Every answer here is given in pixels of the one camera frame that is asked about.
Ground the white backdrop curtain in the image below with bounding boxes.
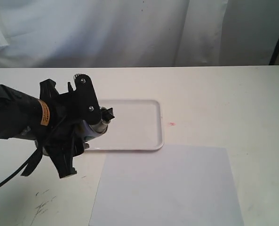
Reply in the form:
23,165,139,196
0,0,279,68

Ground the white paper sheet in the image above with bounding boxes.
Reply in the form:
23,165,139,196
89,145,244,226

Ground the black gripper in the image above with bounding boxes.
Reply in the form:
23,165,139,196
38,73,101,178

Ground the black cable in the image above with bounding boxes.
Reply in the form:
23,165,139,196
0,115,67,195

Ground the white plastic tray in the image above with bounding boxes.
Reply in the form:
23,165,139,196
87,99,164,152

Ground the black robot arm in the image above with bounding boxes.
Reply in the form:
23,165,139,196
0,74,102,178

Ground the white polka-dot spray can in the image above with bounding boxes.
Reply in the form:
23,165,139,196
75,107,115,143

